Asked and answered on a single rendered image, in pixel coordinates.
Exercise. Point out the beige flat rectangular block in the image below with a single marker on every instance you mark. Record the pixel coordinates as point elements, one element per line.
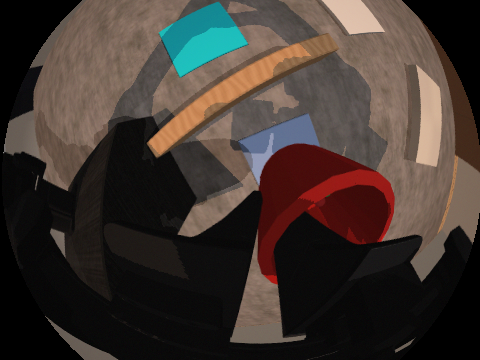
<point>424,145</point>

